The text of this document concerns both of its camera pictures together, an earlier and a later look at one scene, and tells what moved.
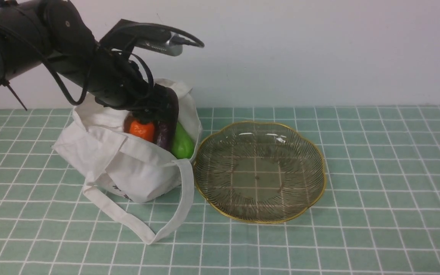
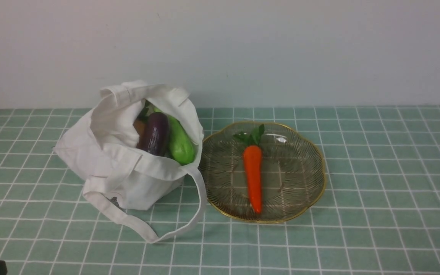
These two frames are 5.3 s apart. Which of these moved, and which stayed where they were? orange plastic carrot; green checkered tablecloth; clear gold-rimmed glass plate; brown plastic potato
Moved: brown plastic potato; orange plastic carrot
Stayed: clear gold-rimmed glass plate; green checkered tablecloth
